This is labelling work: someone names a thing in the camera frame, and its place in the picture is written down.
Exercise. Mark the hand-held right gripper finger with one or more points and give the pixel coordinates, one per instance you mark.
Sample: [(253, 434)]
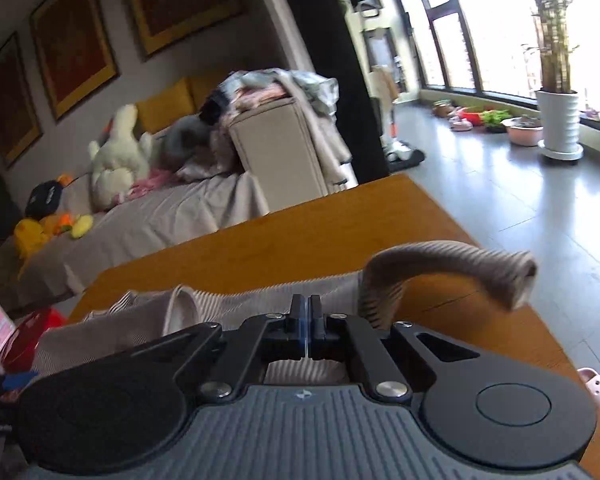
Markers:
[(301, 340), (312, 340)]

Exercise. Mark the beige knit sweater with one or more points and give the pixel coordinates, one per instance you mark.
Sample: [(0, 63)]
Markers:
[(250, 305)]

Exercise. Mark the pile of clothes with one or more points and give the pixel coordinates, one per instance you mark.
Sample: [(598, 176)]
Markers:
[(280, 87)]

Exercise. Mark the grey sofa cover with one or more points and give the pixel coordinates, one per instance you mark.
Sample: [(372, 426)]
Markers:
[(170, 215)]

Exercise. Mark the beige sofa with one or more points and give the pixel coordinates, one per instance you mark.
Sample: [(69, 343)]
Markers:
[(280, 150)]

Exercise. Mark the pink cloth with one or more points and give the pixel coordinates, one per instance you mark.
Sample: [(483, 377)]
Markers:
[(150, 182)]

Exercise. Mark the upright vacuum cleaner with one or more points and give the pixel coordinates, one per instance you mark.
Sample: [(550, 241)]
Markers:
[(395, 135)]

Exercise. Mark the grey plush toy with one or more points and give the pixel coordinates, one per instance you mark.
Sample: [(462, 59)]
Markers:
[(190, 140)]

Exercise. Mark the yellow-green plush toy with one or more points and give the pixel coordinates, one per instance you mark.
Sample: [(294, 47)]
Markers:
[(82, 225)]

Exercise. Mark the white plush duck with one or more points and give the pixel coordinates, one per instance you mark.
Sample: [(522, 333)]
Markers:
[(120, 160)]

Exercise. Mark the small brown pot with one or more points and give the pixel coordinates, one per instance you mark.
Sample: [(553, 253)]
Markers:
[(442, 108)]

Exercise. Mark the orange plush toy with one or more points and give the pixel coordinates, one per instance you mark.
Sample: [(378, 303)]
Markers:
[(62, 222)]

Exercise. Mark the beige hanging cloth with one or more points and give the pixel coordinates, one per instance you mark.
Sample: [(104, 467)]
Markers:
[(382, 82)]

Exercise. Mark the yellow sofa cushion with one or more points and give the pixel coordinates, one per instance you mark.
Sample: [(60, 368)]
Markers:
[(167, 105), (207, 85)]

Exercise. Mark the red bag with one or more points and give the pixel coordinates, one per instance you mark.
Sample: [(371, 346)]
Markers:
[(30, 340)]

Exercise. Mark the red basin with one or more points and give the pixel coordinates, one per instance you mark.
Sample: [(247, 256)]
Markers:
[(472, 116)]

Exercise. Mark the black pillar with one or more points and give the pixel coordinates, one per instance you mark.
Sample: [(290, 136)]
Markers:
[(330, 60)]

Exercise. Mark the green vegetables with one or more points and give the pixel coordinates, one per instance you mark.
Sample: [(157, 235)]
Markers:
[(495, 117)]

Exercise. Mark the yellow plush toy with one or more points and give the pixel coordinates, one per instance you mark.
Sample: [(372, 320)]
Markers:
[(30, 240)]

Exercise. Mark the black cap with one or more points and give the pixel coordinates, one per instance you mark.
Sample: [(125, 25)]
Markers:
[(45, 195)]

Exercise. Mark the pink basin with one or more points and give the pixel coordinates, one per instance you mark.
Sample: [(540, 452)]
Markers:
[(525, 130)]

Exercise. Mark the white ribbed plant pot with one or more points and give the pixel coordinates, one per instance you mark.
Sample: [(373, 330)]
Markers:
[(560, 120)]

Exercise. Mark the gold framed red picture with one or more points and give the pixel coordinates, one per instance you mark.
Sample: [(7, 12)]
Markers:
[(72, 45), (180, 0), (10, 100)]

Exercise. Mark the large window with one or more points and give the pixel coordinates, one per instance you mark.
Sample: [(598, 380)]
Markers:
[(490, 25)]

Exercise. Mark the tall bamboo plant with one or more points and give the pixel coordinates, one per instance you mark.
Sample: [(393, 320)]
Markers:
[(550, 35)]

